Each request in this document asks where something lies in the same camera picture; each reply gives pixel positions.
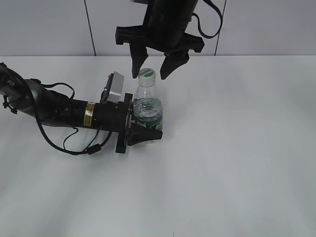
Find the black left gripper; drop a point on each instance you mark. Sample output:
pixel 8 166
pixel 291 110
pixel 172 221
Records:
pixel 114 117

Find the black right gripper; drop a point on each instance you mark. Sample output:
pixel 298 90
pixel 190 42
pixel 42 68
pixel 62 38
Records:
pixel 163 29

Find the white green bottle cap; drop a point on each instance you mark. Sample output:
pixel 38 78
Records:
pixel 147 77

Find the clear water bottle green label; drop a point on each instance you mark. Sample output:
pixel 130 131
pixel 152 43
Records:
pixel 147 107

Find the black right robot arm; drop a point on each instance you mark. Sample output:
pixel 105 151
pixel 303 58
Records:
pixel 163 29

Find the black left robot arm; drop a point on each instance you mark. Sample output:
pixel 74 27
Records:
pixel 51 108

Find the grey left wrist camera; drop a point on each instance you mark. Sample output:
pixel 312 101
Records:
pixel 113 89

